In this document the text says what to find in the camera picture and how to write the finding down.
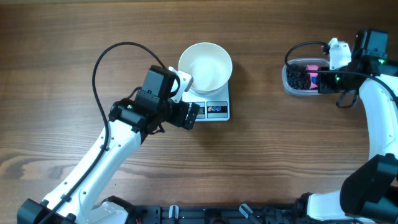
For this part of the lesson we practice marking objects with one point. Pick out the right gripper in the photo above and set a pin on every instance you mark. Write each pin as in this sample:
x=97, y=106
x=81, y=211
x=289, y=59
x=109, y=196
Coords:
x=324, y=86

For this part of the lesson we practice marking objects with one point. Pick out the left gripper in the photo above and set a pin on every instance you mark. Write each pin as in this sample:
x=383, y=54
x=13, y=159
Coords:
x=179, y=121

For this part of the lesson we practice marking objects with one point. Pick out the pink scoop blue handle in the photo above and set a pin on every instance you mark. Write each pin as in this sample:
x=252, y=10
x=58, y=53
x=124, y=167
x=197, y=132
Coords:
x=313, y=76

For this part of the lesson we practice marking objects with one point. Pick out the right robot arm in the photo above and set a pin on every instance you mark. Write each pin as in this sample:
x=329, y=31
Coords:
x=365, y=70

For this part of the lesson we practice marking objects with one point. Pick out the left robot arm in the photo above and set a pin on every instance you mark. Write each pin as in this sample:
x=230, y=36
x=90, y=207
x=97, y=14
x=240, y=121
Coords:
x=129, y=123

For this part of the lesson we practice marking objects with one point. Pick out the white digital kitchen scale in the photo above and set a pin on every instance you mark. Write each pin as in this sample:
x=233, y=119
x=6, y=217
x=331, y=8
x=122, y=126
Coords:
x=214, y=105

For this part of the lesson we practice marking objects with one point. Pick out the white bowl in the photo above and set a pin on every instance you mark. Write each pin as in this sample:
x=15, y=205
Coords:
x=209, y=64

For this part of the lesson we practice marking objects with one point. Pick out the clear plastic container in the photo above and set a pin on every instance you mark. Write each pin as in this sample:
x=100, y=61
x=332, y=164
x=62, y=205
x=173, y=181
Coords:
x=302, y=62

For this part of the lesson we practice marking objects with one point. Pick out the black beans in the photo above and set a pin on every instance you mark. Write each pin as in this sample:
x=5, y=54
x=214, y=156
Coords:
x=297, y=78

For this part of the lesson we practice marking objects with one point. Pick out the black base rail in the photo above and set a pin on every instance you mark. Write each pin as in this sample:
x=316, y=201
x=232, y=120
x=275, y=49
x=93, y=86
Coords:
x=175, y=215

